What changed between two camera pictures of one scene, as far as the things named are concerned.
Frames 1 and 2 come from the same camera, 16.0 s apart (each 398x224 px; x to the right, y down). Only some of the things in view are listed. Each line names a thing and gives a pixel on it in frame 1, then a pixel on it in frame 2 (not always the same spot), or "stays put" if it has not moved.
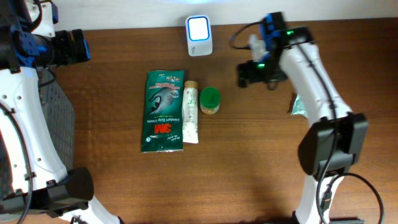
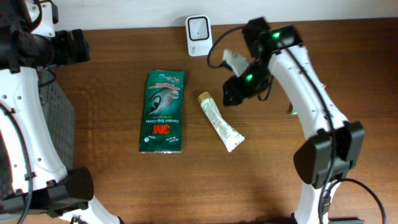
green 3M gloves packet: [163, 111] stays put
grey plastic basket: [58, 112] stays put
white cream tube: [190, 113] → [231, 137]
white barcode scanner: [199, 31] stays put
